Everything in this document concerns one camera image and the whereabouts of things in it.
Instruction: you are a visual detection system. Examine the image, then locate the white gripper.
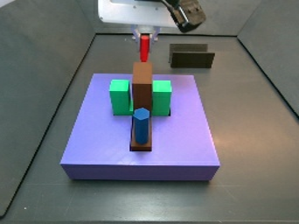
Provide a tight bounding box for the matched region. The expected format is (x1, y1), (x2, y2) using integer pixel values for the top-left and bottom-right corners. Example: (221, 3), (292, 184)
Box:
(97, 0), (176, 43)

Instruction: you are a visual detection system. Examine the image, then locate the red cylinder peg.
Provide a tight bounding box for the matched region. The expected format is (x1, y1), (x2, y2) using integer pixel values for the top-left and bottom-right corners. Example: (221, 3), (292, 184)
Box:
(140, 35), (149, 62)

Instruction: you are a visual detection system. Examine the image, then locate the purple base board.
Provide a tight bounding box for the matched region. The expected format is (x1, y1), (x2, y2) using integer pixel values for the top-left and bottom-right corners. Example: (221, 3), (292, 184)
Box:
(59, 73), (220, 181)

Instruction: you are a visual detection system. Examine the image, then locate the brown L-shaped block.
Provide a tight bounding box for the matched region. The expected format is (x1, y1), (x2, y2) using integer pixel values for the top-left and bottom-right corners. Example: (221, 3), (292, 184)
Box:
(129, 62), (153, 151)

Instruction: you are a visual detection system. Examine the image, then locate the green U-shaped block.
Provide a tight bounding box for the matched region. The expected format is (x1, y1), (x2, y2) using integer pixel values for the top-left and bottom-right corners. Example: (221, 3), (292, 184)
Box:
(107, 80), (172, 116)

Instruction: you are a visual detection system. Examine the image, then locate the blue hexagonal peg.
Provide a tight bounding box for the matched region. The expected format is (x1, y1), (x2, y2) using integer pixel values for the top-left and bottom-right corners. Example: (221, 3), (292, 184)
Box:
(133, 108), (149, 144)

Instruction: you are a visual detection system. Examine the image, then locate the black angle bracket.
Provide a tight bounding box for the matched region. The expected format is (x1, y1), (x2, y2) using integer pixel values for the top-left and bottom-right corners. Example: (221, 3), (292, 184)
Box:
(169, 44), (214, 68)

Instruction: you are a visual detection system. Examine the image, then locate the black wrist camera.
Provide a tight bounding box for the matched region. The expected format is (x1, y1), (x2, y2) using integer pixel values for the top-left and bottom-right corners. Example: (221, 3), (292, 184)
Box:
(158, 0), (205, 33)

